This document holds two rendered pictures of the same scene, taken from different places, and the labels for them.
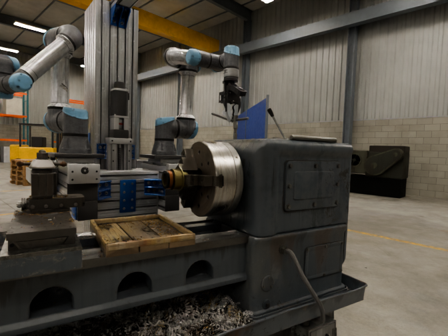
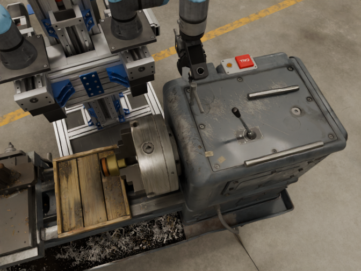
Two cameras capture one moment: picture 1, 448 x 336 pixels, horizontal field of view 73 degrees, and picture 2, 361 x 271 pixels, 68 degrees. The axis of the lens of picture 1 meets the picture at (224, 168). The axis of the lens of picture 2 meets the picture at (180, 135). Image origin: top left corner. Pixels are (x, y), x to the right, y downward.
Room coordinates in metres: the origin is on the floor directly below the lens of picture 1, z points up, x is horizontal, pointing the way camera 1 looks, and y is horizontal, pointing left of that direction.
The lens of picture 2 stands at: (0.90, -0.14, 2.07)
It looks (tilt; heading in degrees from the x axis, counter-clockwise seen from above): 63 degrees down; 13
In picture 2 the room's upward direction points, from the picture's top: 3 degrees clockwise
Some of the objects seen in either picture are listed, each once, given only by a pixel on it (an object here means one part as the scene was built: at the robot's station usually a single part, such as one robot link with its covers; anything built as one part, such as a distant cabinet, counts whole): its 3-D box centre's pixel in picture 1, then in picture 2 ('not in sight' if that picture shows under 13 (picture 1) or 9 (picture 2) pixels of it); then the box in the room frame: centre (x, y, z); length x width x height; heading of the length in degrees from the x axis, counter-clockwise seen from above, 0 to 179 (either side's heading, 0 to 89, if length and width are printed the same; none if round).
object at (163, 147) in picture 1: (164, 147); (125, 20); (1.84, 0.37, 1.21); 0.15 x 0.15 x 0.10
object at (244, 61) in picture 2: not in sight; (244, 62); (1.70, -0.20, 1.26); 0.06 x 0.06 x 0.02; 31
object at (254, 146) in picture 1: (277, 180); (240, 131); (1.50, -0.27, 1.06); 0.59 x 0.48 x 0.39; 121
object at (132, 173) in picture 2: (202, 180); (136, 181); (1.16, 0.08, 1.08); 0.12 x 0.11 x 0.05; 31
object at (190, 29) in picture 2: (230, 75); (191, 21); (1.49, -0.02, 1.57); 0.08 x 0.08 x 0.05
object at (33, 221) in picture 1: (41, 221); (9, 199); (0.98, 0.59, 0.95); 0.43 x 0.17 x 0.05; 31
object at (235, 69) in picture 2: not in sight; (237, 68); (1.69, -0.18, 1.23); 0.13 x 0.08 x 0.05; 121
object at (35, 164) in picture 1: (42, 163); not in sight; (1.03, 0.62, 1.13); 0.08 x 0.08 x 0.03
